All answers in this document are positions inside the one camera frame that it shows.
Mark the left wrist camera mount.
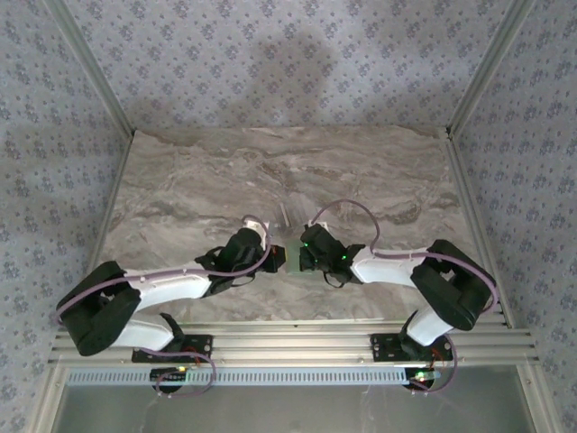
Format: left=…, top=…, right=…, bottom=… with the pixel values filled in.
left=243, top=215, right=273, bottom=236

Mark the green clear-sleeve card holder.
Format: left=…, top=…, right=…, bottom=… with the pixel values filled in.
left=286, top=239, right=316, bottom=276

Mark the wide aluminium base rail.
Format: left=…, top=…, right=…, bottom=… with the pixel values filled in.
left=48, top=318, right=541, bottom=364

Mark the slanted aluminium frame post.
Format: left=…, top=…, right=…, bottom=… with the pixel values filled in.
left=44, top=0, right=139, bottom=141
left=444, top=0, right=540, bottom=141

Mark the aluminium table side rail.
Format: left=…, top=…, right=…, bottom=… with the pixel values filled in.
left=67, top=128, right=137, bottom=333
left=444, top=125, right=515, bottom=330

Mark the grey slotted cable duct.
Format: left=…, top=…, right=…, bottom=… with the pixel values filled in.
left=66, top=365, right=423, bottom=388

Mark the aluminium frame leg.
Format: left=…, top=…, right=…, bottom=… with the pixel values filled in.
left=33, top=364, right=69, bottom=433
left=517, top=364, right=554, bottom=433

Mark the black controller board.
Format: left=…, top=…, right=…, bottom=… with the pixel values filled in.
left=405, top=367, right=442, bottom=392
left=150, top=366, right=189, bottom=393

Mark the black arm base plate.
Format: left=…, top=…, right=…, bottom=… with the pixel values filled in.
left=131, top=334, right=215, bottom=364
left=369, top=333, right=453, bottom=364

